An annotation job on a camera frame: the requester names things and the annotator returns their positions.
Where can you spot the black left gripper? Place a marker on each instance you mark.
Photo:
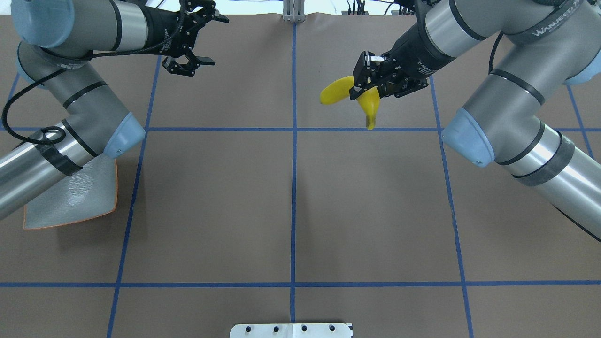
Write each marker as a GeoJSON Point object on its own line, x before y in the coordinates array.
{"type": "Point", "coordinates": [160, 26]}

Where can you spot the grey square plate orange rim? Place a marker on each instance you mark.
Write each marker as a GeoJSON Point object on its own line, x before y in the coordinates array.
{"type": "Point", "coordinates": [90, 193]}

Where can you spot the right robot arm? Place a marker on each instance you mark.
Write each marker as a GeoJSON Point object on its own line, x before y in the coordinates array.
{"type": "Point", "coordinates": [555, 43]}

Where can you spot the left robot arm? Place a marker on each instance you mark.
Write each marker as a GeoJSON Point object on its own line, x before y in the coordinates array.
{"type": "Point", "coordinates": [59, 38]}

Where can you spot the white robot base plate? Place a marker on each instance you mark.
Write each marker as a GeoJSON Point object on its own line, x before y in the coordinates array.
{"type": "Point", "coordinates": [292, 330]}

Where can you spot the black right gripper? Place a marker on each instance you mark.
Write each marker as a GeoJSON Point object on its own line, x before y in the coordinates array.
{"type": "Point", "coordinates": [413, 52]}

